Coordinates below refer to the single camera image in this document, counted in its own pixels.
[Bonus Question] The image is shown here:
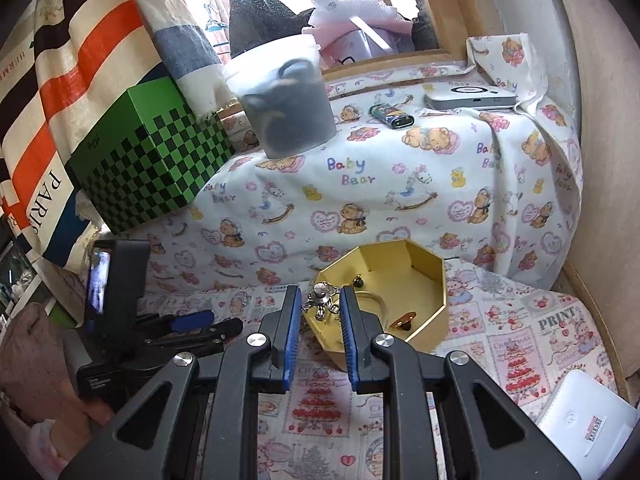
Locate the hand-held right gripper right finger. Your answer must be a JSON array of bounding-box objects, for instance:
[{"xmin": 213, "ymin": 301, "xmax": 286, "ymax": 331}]
[{"xmin": 339, "ymin": 287, "xmax": 581, "ymax": 480}]

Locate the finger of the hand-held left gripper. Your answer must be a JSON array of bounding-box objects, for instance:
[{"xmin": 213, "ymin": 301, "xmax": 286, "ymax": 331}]
[
  {"xmin": 144, "ymin": 319, "xmax": 244, "ymax": 357},
  {"xmin": 144, "ymin": 310, "xmax": 216, "ymax": 337}
]

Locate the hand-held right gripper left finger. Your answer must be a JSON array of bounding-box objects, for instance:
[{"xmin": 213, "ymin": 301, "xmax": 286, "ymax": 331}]
[{"xmin": 60, "ymin": 284, "xmax": 302, "ymax": 480}]

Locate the metal bangle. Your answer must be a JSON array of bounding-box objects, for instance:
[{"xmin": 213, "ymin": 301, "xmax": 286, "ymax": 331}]
[{"xmin": 356, "ymin": 290, "xmax": 390, "ymax": 322}]

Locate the yellow hexagonal box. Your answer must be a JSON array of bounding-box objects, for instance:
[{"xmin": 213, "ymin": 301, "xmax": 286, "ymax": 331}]
[{"xmin": 305, "ymin": 239, "xmax": 448, "ymax": 371}]

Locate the person's left forearm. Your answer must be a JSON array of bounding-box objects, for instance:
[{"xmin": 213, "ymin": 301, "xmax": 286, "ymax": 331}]
[{"xmin": 0, "ymin": 302, "xmax": 86, "ymax": 403}]

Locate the person's left hand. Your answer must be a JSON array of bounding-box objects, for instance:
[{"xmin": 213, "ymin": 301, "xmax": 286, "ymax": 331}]
[{"xmin": 82, "ymin": 396, "xmax": 117, "ymax": 427}]

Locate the green checkered box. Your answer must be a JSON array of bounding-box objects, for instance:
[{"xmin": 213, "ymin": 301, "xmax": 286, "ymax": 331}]
[{"xmin": 65, "ymin": 76, "xmax": 236, "ymax": 236}]

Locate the strawberry print cloth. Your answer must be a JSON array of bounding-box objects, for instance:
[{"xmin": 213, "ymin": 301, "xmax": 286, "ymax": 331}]
[{"xmin": 127, "ymin": 259, "xmax": 622, "ymax": 480}]

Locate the bear print blanket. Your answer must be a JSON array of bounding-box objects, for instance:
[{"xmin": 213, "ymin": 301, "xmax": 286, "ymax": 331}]
[{"xmin": 95, "ymin": 34, "xmax": 585, "ymax": 302}]

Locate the striped printed curtain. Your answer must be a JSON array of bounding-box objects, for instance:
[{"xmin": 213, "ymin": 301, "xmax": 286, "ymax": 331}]
[{"xmin": 0, "ymin": 0, "xmax": 168, "ymax": 268}]

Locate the green lighter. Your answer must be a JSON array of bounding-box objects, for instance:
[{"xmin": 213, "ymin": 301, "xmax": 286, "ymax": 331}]
[{"xmin": 369, "ymin": 104, "xmax": 415, "ymax": 130}]

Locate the translucent plastic tub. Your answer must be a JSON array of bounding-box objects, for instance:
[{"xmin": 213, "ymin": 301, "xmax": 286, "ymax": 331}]
[{"xmin": 221, "ymin": 35, "xmax": 337, "ymax": 159}]

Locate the white flat box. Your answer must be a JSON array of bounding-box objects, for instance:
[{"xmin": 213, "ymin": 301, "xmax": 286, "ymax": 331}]
[{"xmin": 537, "ymin": 369, "xmax": 634, "ymax": 480}]

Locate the white power bank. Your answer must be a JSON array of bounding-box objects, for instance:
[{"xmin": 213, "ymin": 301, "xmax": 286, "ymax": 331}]
[{"xmin": 424, "ymin": 85, "xmax": 518, "ymax": 111}]

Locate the pale wooden board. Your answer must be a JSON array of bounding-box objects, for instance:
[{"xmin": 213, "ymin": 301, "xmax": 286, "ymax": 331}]
[{"xmin": 542, "ymin": 0, "xmax": 640, "ymax": 393}]

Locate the dark grey cloth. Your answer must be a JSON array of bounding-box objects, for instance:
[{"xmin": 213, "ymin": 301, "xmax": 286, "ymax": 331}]
[{"xmin": 228, "ymin": 0, "xmax": 321, "ymax": 57}]

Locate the pale pink cloth bundle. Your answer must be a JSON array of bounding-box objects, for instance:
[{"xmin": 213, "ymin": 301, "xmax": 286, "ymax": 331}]
[{"xmin": 306, "ymin": 0, "xmax": 414, "ymax": 59}]

